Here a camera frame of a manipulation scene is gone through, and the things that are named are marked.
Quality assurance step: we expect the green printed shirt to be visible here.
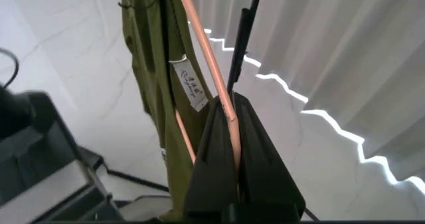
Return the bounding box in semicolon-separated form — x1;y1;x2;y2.
118;0;215;222

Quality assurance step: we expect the pink clothes hanger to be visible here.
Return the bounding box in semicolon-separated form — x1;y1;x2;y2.
173;0;242;198

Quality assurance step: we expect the black clothes rack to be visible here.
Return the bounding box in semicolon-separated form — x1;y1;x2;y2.
226;0;265;92

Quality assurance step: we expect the white curtain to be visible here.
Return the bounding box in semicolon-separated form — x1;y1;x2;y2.
187;0;425;198

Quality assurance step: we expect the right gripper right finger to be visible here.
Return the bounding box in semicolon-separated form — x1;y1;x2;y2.
232;91;306;222

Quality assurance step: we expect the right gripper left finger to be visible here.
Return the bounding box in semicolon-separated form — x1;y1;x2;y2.
183;95;240;222

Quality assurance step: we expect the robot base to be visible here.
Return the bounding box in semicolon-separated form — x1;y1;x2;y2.
0;84;174;223

